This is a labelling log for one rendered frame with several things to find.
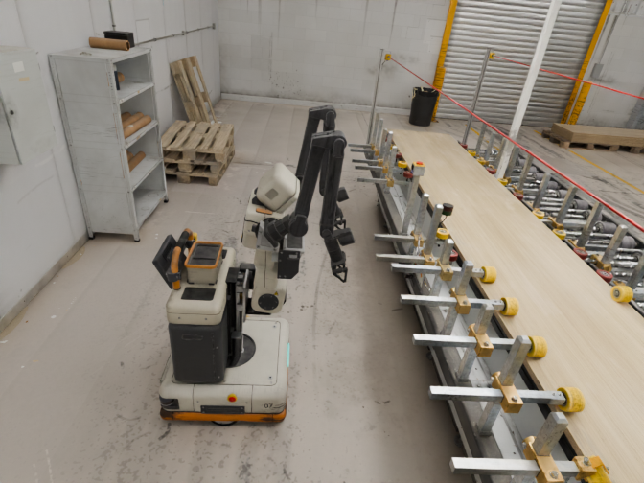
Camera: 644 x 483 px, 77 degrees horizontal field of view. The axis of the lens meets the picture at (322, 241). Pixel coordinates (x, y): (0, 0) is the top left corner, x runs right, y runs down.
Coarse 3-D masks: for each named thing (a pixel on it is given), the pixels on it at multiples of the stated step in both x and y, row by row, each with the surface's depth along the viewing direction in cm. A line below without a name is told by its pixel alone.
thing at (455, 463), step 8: (456, 464) 114; (464, 464) 114; (472, 464) 114; (480, 464) 114; (488, 464) 115; (496, 464) 115; (504, 464) 115; (512, 464) 115; (520, 464) 116; (528, 464) 116; (536, 464) 116; (560, 464) 117; (568, 464) 117; (456, 472) 114; (464, 472) 114; (472, 472) 114; (480, 472) 115; (488, 472) 115; (496, 472) 115; (504, 472) 115; (512, 472) 115; (520, 472) 115; (528, 472) 115; (536, 472) 115; (568, 472) 116; (576, 472) 116
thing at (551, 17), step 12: (552, 0) 287; (552, 12) 288; (552, 24) 291; (540, 36) 298; (540, 48) 299; (540, 60) 303; (528, 84) 312; (528, 96) 316; (516, 120) 326; (516, 132) 330; (504, 156) 341; (504, 168) 346
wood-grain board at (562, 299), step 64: (448, 192) 308; (512, 256) 231; (576, 256) 238; (512, 320) 181; (576, 320) 185; (640, 320) 190; (576, 384) 152; (640, 384) 154; (576, 448) 130; (640, 448) 130
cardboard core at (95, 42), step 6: (90, 42) 337; (96, 42) 337; (102, 42) 337; (108, 42) 337; (114, 42) 337; (120, 42) 338; (126, 42) 343; (102, 48) 341; (108, 48) 340; (114, 48) 340; (120, 48) 340; (126, 48) 341
